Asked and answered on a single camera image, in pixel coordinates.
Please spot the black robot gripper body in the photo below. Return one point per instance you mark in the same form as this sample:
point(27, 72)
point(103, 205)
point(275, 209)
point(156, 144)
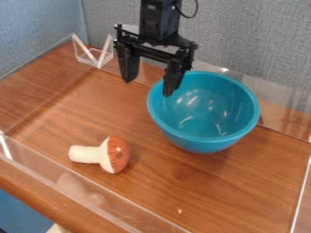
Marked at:
point(132, 46)

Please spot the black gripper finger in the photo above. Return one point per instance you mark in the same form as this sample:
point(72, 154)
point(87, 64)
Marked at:
point(179, 64)
point(128, 61)

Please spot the brown and white toy mushroom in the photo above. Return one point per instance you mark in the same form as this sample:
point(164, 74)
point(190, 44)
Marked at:
point(111, 154)

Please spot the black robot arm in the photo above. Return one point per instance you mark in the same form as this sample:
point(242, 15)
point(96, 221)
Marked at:
point(160, 19)

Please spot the blue plastic bowl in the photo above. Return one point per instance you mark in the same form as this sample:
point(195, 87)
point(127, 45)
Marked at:
point(203, 110)

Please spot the clear acrylic back barrier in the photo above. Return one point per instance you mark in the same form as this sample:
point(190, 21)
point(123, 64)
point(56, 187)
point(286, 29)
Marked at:
point(243, 94)

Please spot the clear acrylic barrier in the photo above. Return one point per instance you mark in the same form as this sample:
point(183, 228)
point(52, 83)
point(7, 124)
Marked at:
point(243, 94)
point(93, 197)

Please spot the clear acrylic front barrier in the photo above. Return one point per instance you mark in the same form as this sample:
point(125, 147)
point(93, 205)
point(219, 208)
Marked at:
point(93, 197)

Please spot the clear acrylic corner bracket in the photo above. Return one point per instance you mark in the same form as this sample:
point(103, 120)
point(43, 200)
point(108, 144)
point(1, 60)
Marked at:
point(92, 56)

